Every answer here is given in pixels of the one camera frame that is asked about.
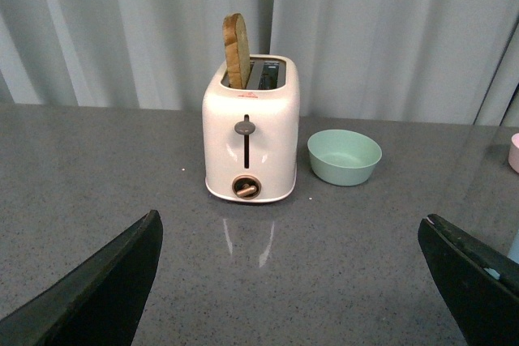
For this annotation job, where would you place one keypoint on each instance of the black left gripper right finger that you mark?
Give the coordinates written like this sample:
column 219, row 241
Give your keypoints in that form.
column 478, row 284

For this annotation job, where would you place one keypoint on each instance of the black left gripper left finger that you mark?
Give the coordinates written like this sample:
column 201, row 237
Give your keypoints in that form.
column 98, row 303

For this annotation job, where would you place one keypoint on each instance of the light blue cup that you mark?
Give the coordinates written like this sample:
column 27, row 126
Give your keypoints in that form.
column 513, row 252

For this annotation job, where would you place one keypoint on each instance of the pink bowl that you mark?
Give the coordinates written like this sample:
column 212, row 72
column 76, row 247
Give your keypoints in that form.
column 513, row 154

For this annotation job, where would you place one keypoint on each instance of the green bowl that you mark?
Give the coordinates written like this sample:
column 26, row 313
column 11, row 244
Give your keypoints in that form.
column 343, row 157

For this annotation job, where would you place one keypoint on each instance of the white toaster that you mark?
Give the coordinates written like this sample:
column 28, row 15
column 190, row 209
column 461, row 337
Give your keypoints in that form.
column 251, row 134

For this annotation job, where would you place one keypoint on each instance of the toasted bread slice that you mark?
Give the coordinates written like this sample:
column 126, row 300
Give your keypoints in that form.
column 237, row 53

